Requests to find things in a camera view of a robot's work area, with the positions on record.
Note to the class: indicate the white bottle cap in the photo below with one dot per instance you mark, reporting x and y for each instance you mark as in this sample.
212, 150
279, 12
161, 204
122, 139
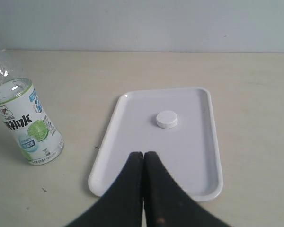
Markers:
167, 119

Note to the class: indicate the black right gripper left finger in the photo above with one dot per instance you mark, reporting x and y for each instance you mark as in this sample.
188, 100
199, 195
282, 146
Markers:
121, 205

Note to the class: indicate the white rectangular plastic tray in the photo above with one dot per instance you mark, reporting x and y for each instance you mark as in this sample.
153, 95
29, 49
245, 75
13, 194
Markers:
189, 151

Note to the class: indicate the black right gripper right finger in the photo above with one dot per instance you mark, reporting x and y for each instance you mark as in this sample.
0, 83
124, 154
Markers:
166, 204

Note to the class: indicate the clear plastic drink bottle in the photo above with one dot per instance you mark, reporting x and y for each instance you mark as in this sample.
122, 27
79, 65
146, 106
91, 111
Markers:
39, 140

